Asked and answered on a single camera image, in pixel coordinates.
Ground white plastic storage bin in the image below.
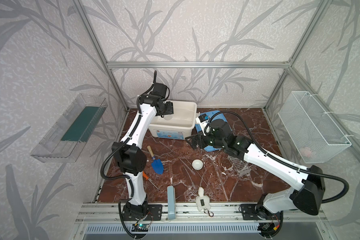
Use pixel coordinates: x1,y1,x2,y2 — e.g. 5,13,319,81
149,100,198,140

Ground clear test tube rack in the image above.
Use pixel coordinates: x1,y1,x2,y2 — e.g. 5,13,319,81
228,156,252,178

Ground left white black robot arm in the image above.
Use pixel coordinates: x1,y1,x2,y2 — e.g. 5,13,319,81
100,83,174,216

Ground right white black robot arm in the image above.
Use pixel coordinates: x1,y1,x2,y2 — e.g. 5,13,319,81
186,119,349,219

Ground blue plastic bin lid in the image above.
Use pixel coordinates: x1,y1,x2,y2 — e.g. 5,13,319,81
195,111,232,152

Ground small white ceramic bowl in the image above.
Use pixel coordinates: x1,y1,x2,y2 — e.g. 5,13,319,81
192,160,204,171

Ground white plastic squeeze bottle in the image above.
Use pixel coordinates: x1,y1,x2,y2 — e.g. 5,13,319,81
195,187,211,212

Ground light blue standing block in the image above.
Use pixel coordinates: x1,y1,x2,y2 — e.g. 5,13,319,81
167,186,176,221

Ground pink object in basket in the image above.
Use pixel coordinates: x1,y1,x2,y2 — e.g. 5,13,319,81
299,147,314,159

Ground green circuit board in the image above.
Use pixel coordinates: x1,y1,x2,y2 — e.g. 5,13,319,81
131,224,150,232

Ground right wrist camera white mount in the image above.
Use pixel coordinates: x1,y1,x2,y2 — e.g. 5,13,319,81
196,113,209,135

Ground blue garden trowel wooden handle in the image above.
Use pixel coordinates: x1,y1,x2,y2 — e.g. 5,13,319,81
147,146,164,175

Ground orange handled screwdriver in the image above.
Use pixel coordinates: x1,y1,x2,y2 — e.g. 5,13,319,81
143,172,160,191

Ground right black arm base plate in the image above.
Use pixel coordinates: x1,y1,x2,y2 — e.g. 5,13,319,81
239,204,267,221

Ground white wire mesh basket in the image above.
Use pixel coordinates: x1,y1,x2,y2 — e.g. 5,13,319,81
278,91,352,164

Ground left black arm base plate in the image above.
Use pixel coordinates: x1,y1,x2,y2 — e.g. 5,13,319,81
121,203,163,221

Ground clear acrylic wall shelf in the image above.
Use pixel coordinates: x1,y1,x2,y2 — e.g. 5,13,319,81
30,94,108,163

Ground aluminium front rail frame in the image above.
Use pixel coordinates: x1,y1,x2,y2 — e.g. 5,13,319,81
75,202,326,224

